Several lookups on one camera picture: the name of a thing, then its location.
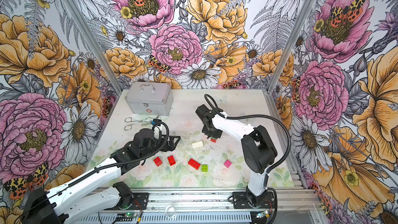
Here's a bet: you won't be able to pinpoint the white lego brick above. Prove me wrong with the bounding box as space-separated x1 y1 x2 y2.
191 141 204 149

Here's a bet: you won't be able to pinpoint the magenta lego brick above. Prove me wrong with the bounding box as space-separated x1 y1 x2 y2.
223 159 232 169

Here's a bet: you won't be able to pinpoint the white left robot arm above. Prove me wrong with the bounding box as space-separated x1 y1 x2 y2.
20 119 181 224

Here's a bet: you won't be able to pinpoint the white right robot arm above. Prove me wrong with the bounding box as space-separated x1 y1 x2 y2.
195 104 280 207

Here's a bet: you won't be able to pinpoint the red square lego brick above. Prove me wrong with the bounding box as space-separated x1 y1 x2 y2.
167 155 176 166

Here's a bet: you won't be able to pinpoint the small red lego brick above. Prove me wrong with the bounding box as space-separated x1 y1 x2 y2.
153 157 163 167

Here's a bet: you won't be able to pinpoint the long red lego brick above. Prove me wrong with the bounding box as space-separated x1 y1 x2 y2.
188 159 201 170

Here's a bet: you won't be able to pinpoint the lime green lego brick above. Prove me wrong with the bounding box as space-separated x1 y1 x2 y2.
201 164 208 172

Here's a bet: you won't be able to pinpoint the steel forceps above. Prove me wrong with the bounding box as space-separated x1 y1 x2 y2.
123 120 153 131

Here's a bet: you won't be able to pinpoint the steel surgical scissors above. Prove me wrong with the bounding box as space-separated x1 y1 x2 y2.
124 116 161 123

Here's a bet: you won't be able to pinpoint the silver metal case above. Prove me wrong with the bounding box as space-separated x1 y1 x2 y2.
125 82 173 116

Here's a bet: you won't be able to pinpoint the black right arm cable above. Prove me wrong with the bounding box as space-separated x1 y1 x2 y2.
203 94 292 175

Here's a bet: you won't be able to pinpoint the aluminium front rail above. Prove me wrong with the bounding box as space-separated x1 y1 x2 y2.
131 187 321 211

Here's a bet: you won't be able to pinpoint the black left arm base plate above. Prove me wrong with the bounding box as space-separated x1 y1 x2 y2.
118 192 149 210

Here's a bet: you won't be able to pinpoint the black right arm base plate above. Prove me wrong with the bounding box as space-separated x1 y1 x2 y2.
229 189 277 209

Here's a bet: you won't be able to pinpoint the white vented cable duct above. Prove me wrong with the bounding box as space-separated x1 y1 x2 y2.
76 212 252 224

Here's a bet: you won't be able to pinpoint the aluminium frame post right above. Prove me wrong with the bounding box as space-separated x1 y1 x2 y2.
266 0 317 94

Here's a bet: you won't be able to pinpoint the aluminium frame post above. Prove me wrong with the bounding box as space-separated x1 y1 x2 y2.
266 0 317 94
62 0 123 95

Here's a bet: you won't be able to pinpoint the aluminium frame post left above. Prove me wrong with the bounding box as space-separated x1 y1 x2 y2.
62 0 123 95

